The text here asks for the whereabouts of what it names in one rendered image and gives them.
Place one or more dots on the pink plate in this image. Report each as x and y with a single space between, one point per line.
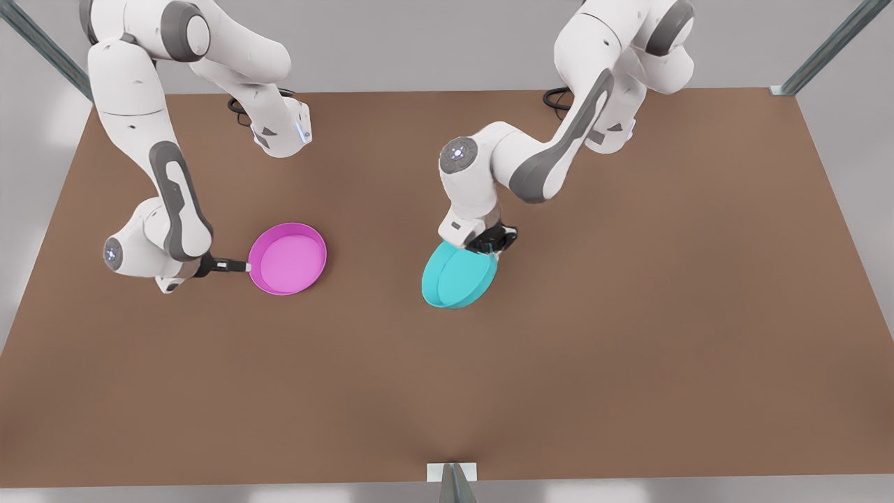
287 259

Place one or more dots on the blue plate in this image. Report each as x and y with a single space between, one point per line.
459 276

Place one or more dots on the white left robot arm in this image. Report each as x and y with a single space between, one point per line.
545 154

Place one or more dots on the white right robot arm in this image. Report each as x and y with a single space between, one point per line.
133 105

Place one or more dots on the silver frame post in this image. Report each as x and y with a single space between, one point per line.
824 47
45 47
452 482

